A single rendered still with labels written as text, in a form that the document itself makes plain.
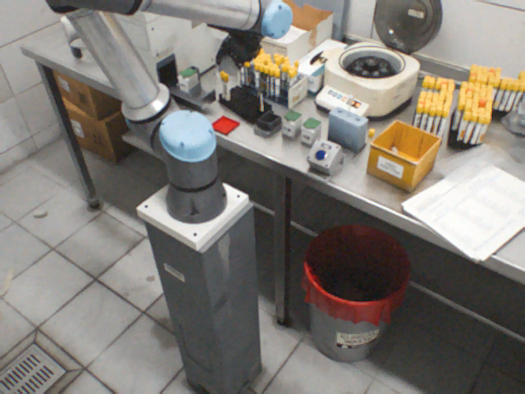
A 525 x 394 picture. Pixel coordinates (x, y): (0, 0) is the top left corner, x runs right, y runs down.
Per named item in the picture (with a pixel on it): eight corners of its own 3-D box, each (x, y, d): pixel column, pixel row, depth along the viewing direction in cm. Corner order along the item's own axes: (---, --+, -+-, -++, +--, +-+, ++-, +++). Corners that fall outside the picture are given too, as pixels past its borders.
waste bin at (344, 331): (278, 337, 197) (278, 267, 166) (326, 277, 218) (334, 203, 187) (364, 393, 180) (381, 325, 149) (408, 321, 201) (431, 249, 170)
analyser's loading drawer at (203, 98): (155, 89, 163) (152, 75, 160) (169, 80, 167) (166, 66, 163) (203, 109, 154) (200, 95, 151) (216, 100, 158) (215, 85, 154)
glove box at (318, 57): (288, 87, 166) (289, 61, 159) (326, 57, 179) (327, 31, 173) (320, 98, 160) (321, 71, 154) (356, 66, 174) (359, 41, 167)
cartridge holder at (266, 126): (253, 132, 148) (253, 122, 146) (271, 117, 154) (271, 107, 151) (267, 138, 146) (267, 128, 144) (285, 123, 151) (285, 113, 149)
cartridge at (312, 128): (299, 144, 144) (300, 124, 139) (308, 135, 147) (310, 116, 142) (312, 148, 142) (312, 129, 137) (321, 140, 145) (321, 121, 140)
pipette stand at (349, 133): (323, 144, 144) (326, 114, 137) (337, 132, 147) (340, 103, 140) (352, 158, 139) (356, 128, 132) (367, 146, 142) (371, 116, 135)
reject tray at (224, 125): (208, 127, 151) (208, 125, 150) (223, 116, 155) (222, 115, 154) (225, 135, 148) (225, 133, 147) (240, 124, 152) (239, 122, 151)
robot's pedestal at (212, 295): (228, 414, 176) (202, 253, 116) (186, 382, 185) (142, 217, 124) (262, 369, 188) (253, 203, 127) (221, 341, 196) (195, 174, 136)
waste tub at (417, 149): (364, 172, 134) (369, 143, 127) (390, 148, 141) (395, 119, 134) (409, 194, 128) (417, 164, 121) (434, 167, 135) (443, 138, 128)
